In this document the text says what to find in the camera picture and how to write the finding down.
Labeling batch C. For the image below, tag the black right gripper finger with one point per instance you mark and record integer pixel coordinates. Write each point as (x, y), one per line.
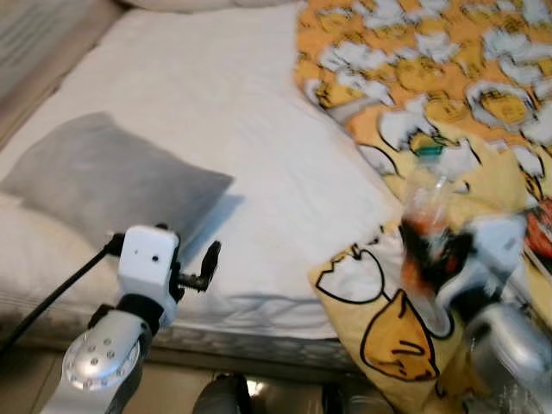
(412, 259)

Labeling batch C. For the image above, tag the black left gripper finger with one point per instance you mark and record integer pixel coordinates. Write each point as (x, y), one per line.
(210, 267)

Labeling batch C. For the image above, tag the clear plastic bottle green cap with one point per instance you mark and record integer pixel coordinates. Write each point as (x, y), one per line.
(427, 198)

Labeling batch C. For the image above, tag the book with red black cover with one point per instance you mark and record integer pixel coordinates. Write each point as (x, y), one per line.
(542, 233)

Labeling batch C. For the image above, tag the grey plush pillow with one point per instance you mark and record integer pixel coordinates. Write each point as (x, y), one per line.
(103, 177)

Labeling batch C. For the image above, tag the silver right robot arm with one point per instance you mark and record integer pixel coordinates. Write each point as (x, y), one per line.
(509, 354)

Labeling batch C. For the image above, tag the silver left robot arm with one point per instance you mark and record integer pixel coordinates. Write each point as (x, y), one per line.
(99, 358)

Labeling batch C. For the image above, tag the white quilted mattress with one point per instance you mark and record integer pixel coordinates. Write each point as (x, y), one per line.
(224, 129)

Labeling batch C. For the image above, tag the grey robot right leg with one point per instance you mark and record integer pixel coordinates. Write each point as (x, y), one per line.
(349, 404)

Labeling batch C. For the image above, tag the yellow cartoon print blanket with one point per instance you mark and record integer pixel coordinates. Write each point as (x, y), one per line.
(414, 78)

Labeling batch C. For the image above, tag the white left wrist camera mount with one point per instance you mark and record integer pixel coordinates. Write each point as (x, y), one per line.
(142, 259)

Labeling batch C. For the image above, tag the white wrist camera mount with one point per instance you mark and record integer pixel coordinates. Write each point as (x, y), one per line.
(142, 259)
(496, 246)

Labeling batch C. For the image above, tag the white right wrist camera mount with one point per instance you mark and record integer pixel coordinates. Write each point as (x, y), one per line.
(496, 246)

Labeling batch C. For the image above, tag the beige bed frame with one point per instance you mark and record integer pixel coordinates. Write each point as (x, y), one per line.
(34, 52)

